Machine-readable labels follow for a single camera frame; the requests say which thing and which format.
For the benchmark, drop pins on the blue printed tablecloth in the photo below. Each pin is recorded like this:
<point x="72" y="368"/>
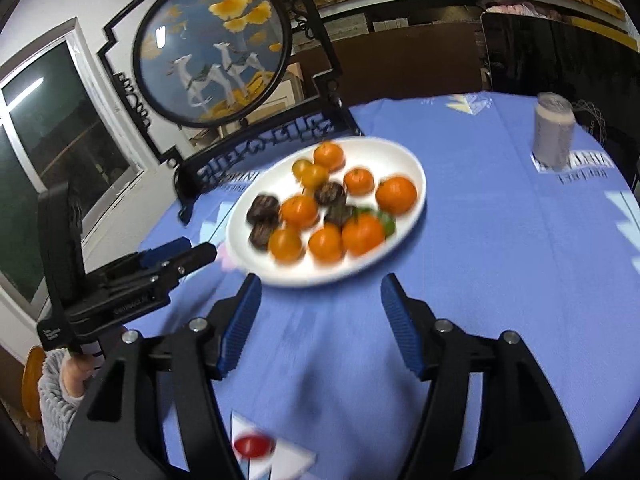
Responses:
<point x="500" y="260"/>

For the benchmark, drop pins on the person's left hand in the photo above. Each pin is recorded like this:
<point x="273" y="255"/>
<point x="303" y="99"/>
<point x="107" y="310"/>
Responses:
<point x="77" y="367"/>

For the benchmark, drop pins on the white framed window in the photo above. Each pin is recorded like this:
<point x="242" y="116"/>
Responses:
<point x="55" y="145"/>

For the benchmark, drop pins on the grey drink can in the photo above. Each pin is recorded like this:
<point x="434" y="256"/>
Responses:
<point x="554" y="132"/>

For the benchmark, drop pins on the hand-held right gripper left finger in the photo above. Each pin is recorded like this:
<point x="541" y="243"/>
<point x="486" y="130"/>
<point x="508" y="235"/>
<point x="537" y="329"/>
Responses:
<point x="240" y="330"/>

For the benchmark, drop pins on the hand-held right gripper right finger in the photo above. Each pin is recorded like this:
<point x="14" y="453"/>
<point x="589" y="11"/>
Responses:
<point x="400" y="330"/>

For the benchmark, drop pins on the yellowish orange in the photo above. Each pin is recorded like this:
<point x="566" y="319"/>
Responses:
<point x="314" y="176"/>

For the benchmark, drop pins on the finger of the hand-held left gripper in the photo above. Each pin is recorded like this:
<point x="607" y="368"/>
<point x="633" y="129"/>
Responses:
<point x="165" y="251"/>
<point x="190" y="260"/>

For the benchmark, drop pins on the pink cloth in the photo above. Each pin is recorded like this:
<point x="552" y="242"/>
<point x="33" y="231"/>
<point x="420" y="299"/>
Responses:
<point x="515" y="9"/>

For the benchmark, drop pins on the brown board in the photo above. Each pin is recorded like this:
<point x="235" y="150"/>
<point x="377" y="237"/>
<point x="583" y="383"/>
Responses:
<point x="400" y="65"/>

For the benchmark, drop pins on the black framed deer picture screen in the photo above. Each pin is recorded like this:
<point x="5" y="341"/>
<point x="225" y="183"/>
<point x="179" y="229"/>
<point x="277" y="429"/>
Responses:
<point x="210" y="50"/>

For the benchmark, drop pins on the white oval plate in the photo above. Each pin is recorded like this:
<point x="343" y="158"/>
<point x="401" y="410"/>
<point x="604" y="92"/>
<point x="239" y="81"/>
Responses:
<point x="405" y="170"/>

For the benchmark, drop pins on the orange mandarin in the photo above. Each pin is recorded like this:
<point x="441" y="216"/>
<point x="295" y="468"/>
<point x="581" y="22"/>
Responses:
<point x="326" y="243"/>
<point x="364" y="233"/>
<point x="328" y="155"/>
<point x="286" y="244"/>
<point x="299" y="210"/>
<point x="300" y="166"/>
<point x="396" y="195"/>
<point x="358" y="181"/>

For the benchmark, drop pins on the wooden stool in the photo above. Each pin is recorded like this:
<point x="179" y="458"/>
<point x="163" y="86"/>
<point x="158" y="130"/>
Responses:
<point x="32" y="380"/>

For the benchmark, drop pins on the red cherry tomato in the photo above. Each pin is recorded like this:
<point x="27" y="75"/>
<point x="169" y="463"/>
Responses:
<point x="252" y="445"/>

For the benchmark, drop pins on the black panel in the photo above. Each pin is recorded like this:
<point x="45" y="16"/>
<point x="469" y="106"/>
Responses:
<point x="560" y="55"/>

